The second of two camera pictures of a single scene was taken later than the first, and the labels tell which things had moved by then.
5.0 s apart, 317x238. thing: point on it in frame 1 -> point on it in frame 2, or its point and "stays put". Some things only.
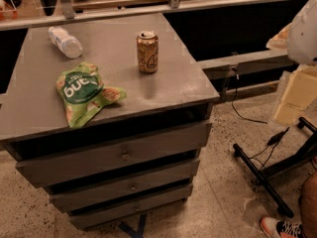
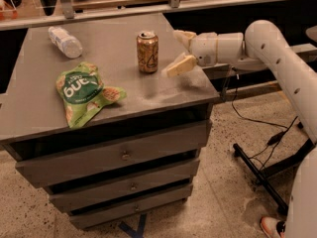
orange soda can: x=148 y=52 stays put
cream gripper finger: x=279 y=41 -> x=209 y=49
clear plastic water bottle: x=66 y=43 stays put
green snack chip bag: x=82 y=93 stays put
